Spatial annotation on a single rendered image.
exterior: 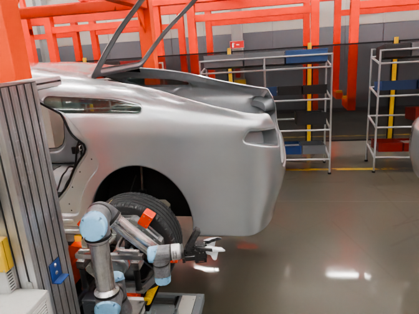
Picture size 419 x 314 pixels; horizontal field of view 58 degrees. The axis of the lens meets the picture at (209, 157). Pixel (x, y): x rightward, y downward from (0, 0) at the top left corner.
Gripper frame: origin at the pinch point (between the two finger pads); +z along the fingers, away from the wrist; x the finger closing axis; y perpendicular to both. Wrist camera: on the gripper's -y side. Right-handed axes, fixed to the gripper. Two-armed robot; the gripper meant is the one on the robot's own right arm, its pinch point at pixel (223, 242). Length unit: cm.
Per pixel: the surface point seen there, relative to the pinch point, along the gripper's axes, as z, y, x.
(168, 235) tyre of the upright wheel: -29, 18, -68
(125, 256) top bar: -54, 20, -46
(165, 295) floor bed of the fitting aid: -42, 99, -142
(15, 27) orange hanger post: -104, -115, -64
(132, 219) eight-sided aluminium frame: -50, 4, -62
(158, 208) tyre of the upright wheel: -35, 3, -79
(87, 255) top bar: -77, 20, -51
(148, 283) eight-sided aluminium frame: -46, 49, -67
